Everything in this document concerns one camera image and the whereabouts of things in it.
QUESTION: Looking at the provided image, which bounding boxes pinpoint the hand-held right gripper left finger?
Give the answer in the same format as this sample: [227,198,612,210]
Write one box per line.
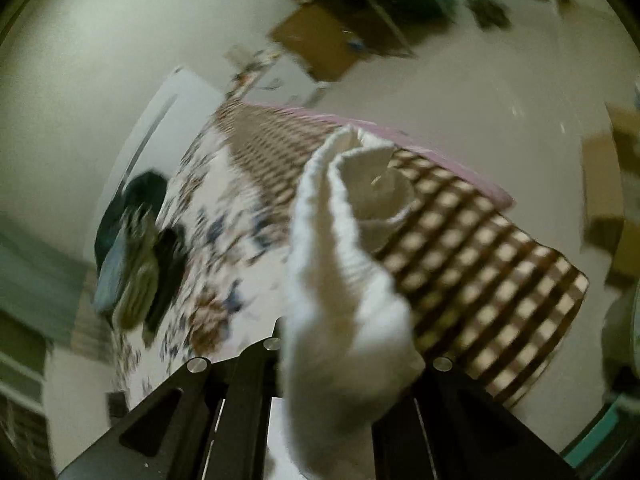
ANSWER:
[56,316,287,480]

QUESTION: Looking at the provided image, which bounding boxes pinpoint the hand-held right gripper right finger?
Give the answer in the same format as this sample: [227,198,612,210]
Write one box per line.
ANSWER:
[371,356,577,480]

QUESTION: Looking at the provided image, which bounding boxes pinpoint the floral bed sheet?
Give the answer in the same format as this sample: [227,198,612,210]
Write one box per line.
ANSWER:
[111,125,301,406]

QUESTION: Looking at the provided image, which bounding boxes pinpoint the brown checkered blanket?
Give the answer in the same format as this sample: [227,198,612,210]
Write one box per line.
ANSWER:
[216,100,590,408]

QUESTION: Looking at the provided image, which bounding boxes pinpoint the pile of dark clothes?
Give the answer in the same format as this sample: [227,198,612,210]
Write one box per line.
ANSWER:
[93,171,190,347]

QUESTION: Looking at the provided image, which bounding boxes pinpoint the tan cardboard box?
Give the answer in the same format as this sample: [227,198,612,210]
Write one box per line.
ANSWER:
[580,102,640,281]

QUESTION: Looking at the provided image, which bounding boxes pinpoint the white mattress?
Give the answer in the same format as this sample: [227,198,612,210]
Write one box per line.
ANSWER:
[82,66,226,266]

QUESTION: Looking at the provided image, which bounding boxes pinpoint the brown cardboard box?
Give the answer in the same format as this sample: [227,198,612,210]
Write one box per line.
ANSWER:
[269,2,371,82]

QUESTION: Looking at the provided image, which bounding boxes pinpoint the dark shoes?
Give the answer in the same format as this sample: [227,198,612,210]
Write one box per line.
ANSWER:
[465,0,512,30]

